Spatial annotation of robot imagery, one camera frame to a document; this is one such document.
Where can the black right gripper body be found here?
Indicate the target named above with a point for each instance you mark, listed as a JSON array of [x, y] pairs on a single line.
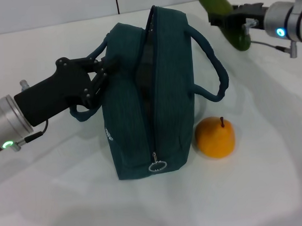
[[254, 13]]

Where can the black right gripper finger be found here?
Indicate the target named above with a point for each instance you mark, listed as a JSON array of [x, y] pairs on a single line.
[[222, 19]]

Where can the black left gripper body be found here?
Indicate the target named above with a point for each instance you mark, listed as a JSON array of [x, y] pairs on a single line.
[[55, 94]]

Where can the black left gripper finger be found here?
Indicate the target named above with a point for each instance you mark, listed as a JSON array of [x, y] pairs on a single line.
[[96, 88], [101, 64]]

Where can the green cucumber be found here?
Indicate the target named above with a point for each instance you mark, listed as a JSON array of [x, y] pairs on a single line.
[[240, 39]]

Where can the dark teal fabric bag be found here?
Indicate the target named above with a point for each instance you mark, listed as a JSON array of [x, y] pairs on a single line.
[[176, 112]]

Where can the orange pear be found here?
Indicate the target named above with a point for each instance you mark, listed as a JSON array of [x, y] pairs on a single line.
[[215, 140]]

